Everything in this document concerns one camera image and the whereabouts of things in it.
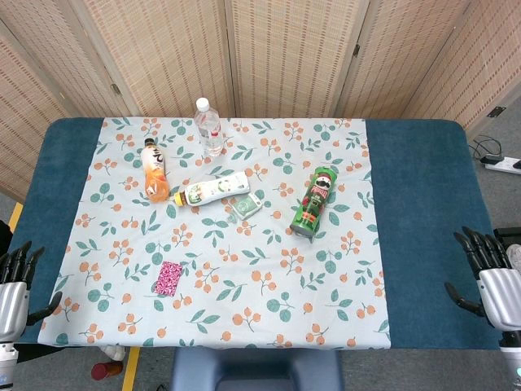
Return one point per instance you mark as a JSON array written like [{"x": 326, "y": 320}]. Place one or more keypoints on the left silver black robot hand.
[{"x": 12, "y": 305}]

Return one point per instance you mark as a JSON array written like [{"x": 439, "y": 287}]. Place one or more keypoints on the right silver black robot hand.
[{"x": 502, "y": 301}]

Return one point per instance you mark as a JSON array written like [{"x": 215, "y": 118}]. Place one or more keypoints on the pink patterned packet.
[{"x": 168, "y": 278}]

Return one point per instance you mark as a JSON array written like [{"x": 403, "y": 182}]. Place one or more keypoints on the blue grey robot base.
[{"x": 256, "y": 366}]

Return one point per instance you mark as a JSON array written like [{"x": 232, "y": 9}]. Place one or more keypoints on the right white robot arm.
[{"x": 513, "y": 362}]

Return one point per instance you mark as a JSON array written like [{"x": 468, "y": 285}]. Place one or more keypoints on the floral print tablecloth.
[{"x": 260, "y": 285}]

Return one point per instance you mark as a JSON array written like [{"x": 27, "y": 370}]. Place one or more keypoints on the black equipment box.
[{"x": 509, "y": 234}]

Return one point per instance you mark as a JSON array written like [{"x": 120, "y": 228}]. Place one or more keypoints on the black object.
[{"x": 3, "y": 232}]

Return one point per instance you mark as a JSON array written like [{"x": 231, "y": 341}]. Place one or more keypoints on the red cylinder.
[{"x": 102, "y": 370}]

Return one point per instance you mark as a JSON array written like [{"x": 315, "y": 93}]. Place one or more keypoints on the teal table cover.
[{"x": 427, "y": 203}]

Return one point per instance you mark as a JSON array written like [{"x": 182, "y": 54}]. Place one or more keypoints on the white power strip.
[{"x": 504, "y": 164}]

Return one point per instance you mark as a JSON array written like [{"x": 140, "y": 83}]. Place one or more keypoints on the black screen hinge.
[{"x": 496, "y": 111}]

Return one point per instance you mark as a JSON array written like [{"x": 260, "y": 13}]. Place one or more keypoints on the orange juice bottle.
[{"x": 154, "y": 171}]

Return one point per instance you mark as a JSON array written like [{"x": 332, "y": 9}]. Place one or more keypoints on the green Pringles can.
[{"x": 313, "y": 203}]

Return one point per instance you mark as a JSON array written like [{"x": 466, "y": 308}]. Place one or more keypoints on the white yellow-capped drink bottle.
[{"x": 215, "y": 189}]

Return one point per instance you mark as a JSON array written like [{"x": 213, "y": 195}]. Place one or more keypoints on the brass screen hinge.
[
  {"x": 356, "y": 50},
  {"x": 116, "y": 89}
]

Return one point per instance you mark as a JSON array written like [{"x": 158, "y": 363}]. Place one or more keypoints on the green white tissue pack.
[{"x": 246, "y": 205}]

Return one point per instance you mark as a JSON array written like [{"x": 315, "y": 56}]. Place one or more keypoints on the clear water bottle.
[{"x": 208, "y": 130}]

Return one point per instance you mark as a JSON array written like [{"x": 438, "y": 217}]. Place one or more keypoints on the bamboo folding screen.
[{"x": 285, "y": 57}]

